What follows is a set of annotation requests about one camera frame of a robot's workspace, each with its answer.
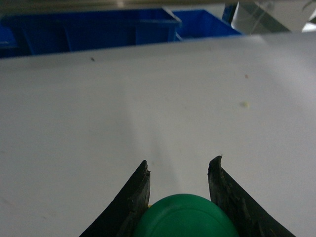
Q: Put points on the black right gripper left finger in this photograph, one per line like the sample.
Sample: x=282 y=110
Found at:
x=121 y=216

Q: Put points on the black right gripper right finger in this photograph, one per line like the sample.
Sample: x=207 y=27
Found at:
x=248 y=216

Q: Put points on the green mushroom push button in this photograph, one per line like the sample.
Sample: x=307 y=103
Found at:
x=185 y=215

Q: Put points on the large blue bin right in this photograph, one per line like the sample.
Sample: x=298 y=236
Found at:
x=39 y=34

